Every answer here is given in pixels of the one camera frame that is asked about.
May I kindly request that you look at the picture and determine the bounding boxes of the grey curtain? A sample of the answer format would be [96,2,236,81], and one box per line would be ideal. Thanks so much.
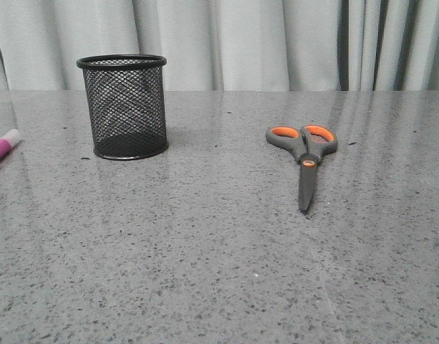
[0,1,439,91]

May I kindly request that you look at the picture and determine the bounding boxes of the pink highlighter pen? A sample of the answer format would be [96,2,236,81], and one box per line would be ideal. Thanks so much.
[0,129,21,160]

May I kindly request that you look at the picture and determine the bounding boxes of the black mesh pen cup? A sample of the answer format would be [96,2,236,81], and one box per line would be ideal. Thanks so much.
[77,54,169,161]

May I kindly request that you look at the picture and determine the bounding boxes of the grey orange scissors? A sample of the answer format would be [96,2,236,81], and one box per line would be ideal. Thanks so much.
[266,124,338,213]

